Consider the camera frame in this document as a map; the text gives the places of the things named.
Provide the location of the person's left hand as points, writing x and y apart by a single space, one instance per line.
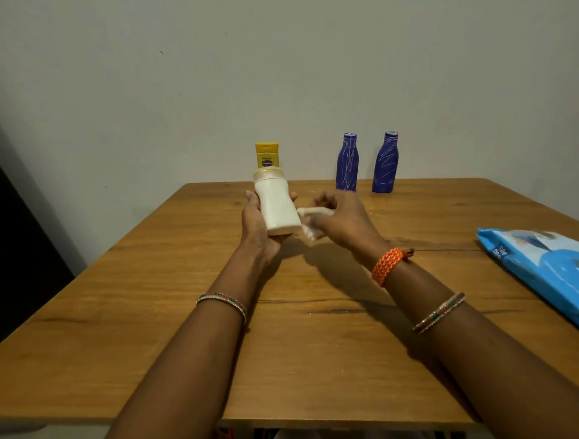
253 230

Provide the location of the person's right hand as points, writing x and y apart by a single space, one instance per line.
350 224

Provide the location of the white bottle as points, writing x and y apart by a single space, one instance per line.
278 203

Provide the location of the white wet wipe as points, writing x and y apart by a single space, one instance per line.
310 211

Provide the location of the blue scribbled bottle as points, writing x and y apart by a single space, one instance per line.
385 165
347 165

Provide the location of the yellow bottle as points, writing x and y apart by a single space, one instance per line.
267 154

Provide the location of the blue wet wipes pack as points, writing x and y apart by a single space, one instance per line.
538 267

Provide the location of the person's right forearm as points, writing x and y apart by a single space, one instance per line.
488 371

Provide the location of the person's left forearm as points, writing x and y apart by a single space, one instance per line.
181 371

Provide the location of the orange thread wristband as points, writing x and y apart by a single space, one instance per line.
389 264

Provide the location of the thin beaded bangle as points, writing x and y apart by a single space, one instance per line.
224 300
439 313

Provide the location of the wooden table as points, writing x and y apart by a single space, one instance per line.
113 280

